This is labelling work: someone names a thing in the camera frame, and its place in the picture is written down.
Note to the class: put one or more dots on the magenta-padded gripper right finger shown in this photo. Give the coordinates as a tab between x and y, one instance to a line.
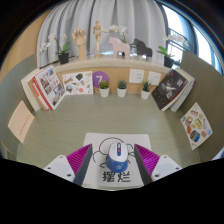
162	168

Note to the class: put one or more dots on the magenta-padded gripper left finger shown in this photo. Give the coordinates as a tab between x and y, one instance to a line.
61	166

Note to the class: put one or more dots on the blue and white computer mouse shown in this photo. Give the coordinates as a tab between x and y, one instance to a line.
117	158

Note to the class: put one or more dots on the white doodle-print mouse pad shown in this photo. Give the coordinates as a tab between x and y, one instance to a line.
100	140

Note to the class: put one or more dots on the colourful sticker sheet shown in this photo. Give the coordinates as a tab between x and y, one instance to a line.
196	126

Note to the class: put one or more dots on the beige booklet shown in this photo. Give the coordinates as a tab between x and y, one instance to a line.
20	122

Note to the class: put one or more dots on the red-spined white book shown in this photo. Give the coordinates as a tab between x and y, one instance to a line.
41	98

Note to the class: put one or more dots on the brown-cover book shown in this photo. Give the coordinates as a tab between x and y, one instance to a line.
35	96

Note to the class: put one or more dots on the small plant in white pot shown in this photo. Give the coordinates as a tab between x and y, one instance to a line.
122	91
145	94
104	91

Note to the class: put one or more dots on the black-cover book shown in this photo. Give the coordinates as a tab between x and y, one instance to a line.
168	90

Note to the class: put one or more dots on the white books stack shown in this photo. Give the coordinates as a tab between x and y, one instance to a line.
186	91

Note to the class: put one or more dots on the photo-cover book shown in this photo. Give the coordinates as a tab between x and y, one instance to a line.
50	85

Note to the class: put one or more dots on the white card with stickers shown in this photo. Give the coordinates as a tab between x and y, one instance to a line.
77	83

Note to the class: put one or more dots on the thick white book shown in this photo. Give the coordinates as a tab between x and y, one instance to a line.
27	88

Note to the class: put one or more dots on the green desk divider panel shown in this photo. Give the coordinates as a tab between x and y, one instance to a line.
11	83
208	86

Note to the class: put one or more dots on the purple round number sign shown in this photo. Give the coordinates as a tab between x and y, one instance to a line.
99	78

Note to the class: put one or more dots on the white orchid in black pot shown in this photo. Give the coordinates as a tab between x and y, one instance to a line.
168	61
63	58

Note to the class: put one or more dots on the black horse figure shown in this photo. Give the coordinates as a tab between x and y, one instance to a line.
142	49

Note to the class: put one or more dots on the wooden hand model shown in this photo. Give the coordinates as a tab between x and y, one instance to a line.
80	41

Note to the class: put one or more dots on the pink horse figure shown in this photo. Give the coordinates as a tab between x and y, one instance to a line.
120	46

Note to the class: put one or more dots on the dark-framed window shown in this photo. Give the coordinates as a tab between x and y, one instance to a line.
203	43

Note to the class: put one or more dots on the wooden artist mannequin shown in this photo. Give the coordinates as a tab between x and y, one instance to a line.
98	35

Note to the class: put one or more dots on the white wall socket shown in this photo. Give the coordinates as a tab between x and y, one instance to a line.
154	78
136	76

